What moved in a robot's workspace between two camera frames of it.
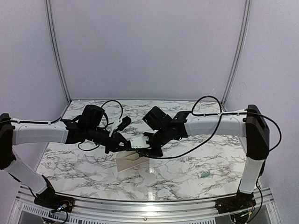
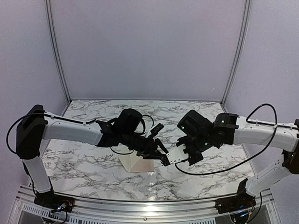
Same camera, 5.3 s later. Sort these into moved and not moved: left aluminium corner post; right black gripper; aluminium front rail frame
Moved: right black gripper
Not moved: left aluminium corner post; aluminium front rail frame
